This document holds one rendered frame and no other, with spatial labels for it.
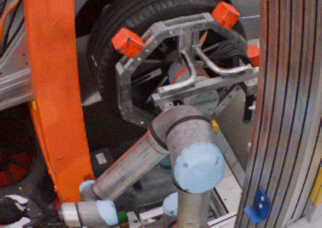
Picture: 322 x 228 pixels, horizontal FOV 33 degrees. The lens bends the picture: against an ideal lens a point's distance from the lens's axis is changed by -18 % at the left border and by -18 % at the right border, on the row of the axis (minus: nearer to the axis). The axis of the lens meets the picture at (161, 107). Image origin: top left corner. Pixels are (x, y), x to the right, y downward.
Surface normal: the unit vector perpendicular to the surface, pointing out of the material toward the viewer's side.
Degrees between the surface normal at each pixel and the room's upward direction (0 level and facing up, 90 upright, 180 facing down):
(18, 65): 90
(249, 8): 90
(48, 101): 90
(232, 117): 0
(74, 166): 90
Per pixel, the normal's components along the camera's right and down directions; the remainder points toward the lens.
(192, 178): 0.18, 0.58
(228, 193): -0.02, -0.72
